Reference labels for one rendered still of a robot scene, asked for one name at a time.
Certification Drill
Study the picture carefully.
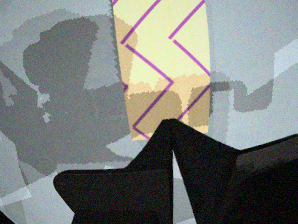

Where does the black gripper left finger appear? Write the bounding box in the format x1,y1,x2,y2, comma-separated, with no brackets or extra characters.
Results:
53,120,174,224

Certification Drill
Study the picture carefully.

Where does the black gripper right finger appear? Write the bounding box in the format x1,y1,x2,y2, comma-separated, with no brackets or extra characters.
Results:
169,119,298,224

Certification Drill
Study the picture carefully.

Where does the pale yellow strip with pink zigzag lines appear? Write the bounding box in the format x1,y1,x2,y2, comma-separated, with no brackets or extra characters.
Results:
112,0,210,140

